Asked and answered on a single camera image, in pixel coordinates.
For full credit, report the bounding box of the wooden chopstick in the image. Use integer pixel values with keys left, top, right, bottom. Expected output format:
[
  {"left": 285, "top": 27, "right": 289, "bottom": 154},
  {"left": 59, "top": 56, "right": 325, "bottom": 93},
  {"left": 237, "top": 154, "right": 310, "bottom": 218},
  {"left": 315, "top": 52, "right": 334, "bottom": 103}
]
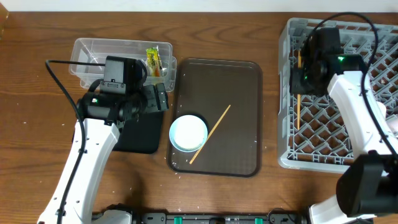
[
  {"left": 297, "top": 50, "right": 302, "bottom": 130},
  {"left": 189, "top": 105, "right": 231, "bottom": 165}
]

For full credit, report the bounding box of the yellow green snack wrapper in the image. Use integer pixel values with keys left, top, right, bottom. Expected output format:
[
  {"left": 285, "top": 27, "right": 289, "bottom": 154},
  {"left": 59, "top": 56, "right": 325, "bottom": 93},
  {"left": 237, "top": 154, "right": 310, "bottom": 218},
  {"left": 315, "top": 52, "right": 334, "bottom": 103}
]
[{"left": 146, "top": 47, "right": 163, "bottom": 77}]

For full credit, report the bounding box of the light blue rice bowl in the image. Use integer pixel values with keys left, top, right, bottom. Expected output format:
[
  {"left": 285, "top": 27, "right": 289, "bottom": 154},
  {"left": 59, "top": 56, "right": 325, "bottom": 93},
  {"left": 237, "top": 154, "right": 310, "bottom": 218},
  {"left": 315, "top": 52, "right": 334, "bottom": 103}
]
[{"left": 169, "top": 115, "right": 208, "bottom": 152}]

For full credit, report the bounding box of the white cup pink inside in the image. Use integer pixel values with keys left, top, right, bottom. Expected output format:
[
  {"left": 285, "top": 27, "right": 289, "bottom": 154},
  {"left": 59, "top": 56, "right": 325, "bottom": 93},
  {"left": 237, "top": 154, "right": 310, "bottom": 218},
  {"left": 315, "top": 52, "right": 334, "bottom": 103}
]
[{"left": 386, "top": 114, "right": 398, "bottom": 136}]

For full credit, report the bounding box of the white cup green inside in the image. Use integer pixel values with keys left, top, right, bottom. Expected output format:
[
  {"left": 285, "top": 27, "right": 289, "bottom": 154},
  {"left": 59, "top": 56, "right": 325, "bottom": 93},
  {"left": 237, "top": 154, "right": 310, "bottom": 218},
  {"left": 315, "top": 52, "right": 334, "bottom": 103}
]
[{"left": 374, "top": 101, "right": 387, "bottom": 121}]

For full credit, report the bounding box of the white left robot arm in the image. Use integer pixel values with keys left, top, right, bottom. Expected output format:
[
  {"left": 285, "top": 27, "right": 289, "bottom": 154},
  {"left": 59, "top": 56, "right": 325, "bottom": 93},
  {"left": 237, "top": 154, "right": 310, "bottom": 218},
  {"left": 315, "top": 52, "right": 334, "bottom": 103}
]
[{"left": 38, "top": 56, "right": 169, "bottom": 223}]

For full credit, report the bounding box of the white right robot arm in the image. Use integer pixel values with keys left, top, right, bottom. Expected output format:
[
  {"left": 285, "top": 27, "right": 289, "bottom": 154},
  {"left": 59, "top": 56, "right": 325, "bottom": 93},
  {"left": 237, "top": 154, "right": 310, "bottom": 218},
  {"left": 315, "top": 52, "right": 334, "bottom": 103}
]
[{"left": 290, "top": 28, "right": 397, "bottom": 223}]

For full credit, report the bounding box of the grey dishwasher rack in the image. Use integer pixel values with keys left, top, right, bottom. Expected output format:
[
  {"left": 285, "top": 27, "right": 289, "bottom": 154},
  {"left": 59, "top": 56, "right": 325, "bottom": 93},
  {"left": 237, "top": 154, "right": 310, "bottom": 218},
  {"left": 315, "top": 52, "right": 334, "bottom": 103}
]
[{"left": 277, "top": 18, "right": 397, "bottom": 173}]

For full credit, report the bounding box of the clear plastic waste bin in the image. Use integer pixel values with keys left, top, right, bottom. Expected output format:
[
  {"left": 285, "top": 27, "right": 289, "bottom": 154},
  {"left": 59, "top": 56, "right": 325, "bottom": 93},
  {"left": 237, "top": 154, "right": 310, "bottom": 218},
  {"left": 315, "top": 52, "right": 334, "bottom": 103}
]
[{"left": 71, "top": 38, "right": 177, "bottom": 92}]

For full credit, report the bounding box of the black plastic tray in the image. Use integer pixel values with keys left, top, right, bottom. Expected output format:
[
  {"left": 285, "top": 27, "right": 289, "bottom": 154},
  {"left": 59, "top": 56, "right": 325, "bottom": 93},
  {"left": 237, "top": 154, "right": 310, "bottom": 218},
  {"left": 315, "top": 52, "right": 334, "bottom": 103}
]
[{"left": 71, "top": 112, "right": 163, "bottom": 157}]

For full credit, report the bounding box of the brown serving tray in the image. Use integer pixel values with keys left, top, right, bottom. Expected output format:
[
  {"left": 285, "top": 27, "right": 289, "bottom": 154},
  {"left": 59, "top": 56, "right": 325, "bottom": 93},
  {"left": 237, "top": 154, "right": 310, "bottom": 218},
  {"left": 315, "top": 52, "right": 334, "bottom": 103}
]
[{"left": 167, "top": 58, "right": 262, "bottom": 177}]

